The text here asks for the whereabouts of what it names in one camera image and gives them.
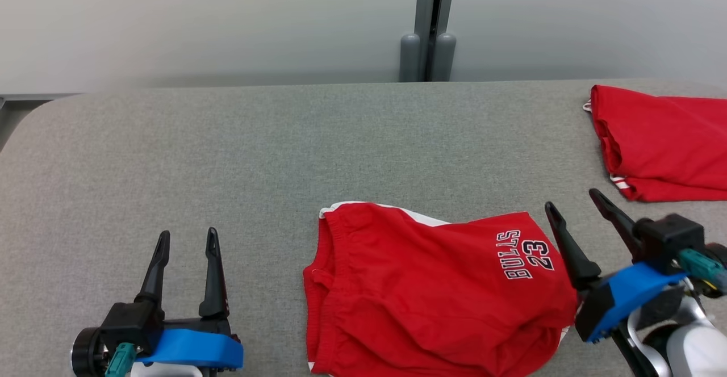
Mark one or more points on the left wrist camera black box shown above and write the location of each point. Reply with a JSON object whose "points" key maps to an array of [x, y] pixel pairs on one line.
{"points": [[130, 323]]}

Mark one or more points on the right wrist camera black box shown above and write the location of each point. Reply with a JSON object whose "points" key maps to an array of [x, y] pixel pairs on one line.
{"points": [[670, 238]]}

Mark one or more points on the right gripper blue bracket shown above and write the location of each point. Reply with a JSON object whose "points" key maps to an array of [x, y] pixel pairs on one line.
{"points": [[625, 294]]}

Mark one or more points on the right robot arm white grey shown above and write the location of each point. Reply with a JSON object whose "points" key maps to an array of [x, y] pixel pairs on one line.
{"points": [[693, 348]]}

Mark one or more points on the grey double partition post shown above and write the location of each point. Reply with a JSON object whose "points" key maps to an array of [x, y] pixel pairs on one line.
{"points": [[429, 25]]}

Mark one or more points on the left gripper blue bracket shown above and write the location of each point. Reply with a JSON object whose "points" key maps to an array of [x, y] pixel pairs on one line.
{"points": [[193, 348]]}

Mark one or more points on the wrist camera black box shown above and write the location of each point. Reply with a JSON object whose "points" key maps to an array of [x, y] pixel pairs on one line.
{"points": [[130, 323], [670, 238]]}

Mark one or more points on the red Bulls jersey white sleeves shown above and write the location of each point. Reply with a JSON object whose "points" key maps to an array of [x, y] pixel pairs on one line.
{"points": [[664, 138]]}

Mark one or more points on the red shorts with white stripes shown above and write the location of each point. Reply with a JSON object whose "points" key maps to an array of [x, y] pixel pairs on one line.
{"points": [[426, 292]]}

